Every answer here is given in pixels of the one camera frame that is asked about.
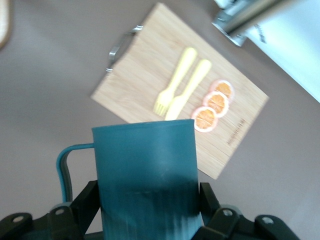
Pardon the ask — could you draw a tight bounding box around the brown table cover sheet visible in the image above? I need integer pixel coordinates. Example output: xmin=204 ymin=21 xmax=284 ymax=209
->
xmin=0 ymin=0 xmax=320 ymax=240

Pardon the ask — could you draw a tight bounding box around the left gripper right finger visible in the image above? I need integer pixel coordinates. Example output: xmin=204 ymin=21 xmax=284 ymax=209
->
xmin=192 ymin=182 xmax=301 ymax=240

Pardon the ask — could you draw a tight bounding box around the orange slice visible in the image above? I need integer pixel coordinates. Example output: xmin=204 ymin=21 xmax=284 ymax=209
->
xmin=202 ymin=91 xmax=230 ymax=118
xmin=209 ymin=79 xmax=235 ymax=106

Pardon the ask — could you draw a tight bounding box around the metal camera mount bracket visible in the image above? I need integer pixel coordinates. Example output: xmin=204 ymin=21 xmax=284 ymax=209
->
xmin=211 ymin=0 xmax=283 ymax=47

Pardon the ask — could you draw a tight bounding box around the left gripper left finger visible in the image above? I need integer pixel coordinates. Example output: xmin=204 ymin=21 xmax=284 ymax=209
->
xmin=0 ymin=179 xmax=101 ymax=240

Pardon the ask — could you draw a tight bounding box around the yellow plastic fork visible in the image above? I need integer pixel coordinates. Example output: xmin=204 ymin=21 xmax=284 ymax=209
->
xmin=152 ymin=47 xmax=198 ymax=116

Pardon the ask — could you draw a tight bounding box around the yellow plastic knife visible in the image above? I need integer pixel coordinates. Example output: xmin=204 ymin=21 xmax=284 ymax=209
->
xmin=164 ymin=59 xmax=213 ymax=121

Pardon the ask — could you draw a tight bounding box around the dark teal ribbed cup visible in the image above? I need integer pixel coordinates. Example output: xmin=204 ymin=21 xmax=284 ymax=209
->
xmin=56 ymin=118 xmax=203 ymax=240

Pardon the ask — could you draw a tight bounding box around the white table edge strip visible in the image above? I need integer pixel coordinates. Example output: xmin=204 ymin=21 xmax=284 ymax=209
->
xmin=246 ymin=0 xmax=320 ymax=104

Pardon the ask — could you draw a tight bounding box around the bamboo cutting board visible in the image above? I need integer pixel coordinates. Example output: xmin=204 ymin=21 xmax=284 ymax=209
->
xmin=89 ymin=2 xmax=270 ymax=180

